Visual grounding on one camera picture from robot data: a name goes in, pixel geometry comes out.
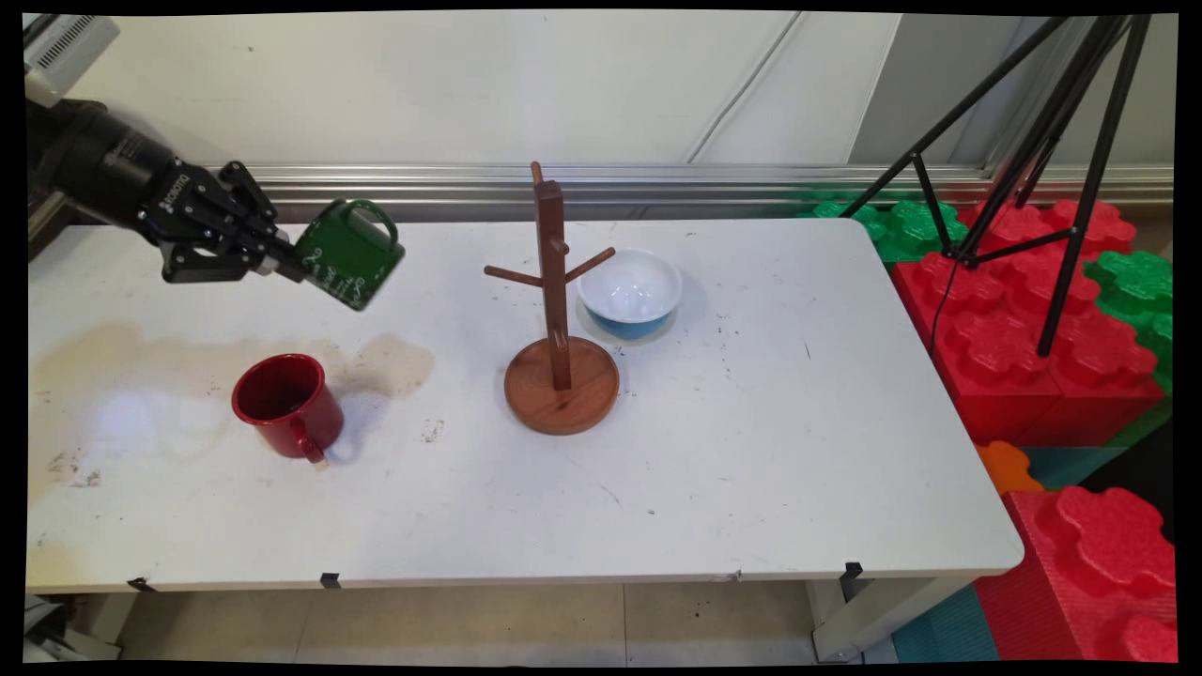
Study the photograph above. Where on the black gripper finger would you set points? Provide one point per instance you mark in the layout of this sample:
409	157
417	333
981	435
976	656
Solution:
207	265
249	197

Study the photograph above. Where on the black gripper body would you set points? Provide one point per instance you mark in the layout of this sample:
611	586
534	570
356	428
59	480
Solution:
122	174

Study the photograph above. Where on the green enamel mug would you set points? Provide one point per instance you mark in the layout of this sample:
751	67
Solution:
352	258

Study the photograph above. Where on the red enamel mug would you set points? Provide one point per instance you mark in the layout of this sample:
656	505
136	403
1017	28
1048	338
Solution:
282	404

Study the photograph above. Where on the black table clip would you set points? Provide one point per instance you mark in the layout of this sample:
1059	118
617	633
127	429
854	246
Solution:
851	577
141	584
330	580

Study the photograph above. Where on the wooden mug tree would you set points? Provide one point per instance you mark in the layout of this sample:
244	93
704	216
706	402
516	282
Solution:
562	390

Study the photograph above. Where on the blue bowl white inside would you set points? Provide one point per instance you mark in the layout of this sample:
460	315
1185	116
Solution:
629	282

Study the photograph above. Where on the light grey floor clutter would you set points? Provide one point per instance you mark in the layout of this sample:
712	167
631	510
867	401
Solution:
66	634

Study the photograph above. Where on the flat green foam block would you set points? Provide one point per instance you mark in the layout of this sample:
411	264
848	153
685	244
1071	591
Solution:
901	230

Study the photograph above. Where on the white table leg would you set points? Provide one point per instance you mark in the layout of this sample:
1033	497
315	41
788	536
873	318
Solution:
845	629

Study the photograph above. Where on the wide red foam block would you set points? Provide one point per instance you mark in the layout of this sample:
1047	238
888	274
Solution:
995	366

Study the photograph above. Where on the orange foam piece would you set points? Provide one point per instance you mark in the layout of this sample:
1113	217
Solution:
1005	469

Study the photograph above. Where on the ribbed teal foam block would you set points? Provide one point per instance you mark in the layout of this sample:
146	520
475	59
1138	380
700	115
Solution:
944	629

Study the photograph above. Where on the black tripod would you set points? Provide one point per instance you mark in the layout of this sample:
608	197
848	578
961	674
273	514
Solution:
1094	178

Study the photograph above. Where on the thin teal foam block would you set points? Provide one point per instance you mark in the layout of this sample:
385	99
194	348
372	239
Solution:
1080	465

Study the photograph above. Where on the stacked green foam block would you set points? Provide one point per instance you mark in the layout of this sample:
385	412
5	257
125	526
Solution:
1136	282

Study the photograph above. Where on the tall red foam block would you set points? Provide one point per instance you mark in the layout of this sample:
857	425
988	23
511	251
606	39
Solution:
1080	582

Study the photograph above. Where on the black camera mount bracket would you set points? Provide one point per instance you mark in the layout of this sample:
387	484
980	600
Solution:
39	141

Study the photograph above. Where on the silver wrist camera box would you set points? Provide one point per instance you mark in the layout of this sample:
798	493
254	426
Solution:
70	52

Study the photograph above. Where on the aluminium wall rail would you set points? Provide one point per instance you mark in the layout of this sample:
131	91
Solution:
704	183

